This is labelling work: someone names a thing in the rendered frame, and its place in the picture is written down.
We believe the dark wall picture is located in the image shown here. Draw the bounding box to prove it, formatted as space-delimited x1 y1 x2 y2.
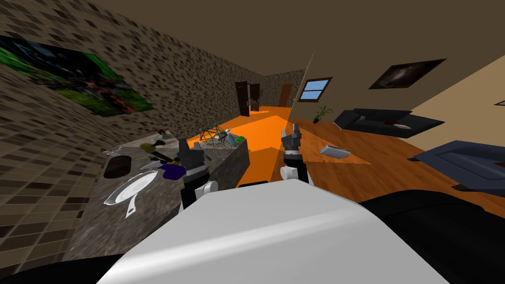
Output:
368 59 447 90

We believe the grey flat box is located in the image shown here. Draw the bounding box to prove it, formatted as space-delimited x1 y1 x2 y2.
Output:
319 144 352 160

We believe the dark brown door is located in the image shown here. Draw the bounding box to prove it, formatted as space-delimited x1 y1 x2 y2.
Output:
235 80 251 118
250 83 261 112

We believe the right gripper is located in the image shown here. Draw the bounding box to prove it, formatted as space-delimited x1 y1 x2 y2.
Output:
280 122 303 154

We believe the white plate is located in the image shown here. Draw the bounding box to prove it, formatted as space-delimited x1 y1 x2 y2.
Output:
103 170 159 207

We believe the window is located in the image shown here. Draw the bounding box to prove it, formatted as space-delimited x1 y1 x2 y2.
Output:
297 77 333 103

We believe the silver knife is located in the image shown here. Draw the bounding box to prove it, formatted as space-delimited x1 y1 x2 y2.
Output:
140 159 163 173

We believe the dark blue sofa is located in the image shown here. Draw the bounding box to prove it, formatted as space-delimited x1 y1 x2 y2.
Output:
407 140 505 198

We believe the purple cloth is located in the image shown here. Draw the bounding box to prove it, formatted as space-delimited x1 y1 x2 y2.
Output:
157 163 186 181

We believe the green potted plant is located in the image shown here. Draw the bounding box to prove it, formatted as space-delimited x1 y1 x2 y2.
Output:
312 105 333 125

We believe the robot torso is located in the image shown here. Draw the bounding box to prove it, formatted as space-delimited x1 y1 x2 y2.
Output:
96 179 450 284

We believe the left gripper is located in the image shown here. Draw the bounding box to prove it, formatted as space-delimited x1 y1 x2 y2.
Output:
179 138 209 178

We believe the olive and black utensil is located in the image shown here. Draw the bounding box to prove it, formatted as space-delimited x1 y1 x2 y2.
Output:
140 143 175 164

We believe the green wire basket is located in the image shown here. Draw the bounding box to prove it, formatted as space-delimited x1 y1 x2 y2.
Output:
199 124 228 148

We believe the black sofa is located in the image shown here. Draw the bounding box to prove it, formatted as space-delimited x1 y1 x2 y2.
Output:
333 108 445 139

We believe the green wall picture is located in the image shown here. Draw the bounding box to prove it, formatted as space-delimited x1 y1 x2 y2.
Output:
0 35 155 118

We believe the white spoon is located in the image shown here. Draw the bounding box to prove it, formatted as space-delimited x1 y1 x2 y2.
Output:
125 192 140 219

